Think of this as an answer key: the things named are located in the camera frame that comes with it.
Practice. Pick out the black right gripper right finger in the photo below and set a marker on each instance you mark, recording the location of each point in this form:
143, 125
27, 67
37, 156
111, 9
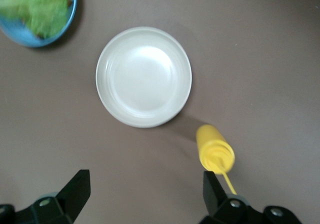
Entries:
212, 196

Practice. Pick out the off-white plate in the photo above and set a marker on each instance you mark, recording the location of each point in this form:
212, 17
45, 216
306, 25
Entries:
143, 77

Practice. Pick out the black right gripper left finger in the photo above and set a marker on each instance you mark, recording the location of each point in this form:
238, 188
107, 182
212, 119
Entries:
77, 194

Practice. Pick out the yellow squeeze bottle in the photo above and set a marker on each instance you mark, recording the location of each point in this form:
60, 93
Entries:
212, 144

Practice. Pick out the green lettuce leaf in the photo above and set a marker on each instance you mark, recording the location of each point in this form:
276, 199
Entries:
45, 14

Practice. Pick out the blue plate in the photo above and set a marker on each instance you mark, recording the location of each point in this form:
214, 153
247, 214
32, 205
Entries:
15, 36

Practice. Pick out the brown bread slice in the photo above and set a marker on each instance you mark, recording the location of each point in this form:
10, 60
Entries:
70, 2

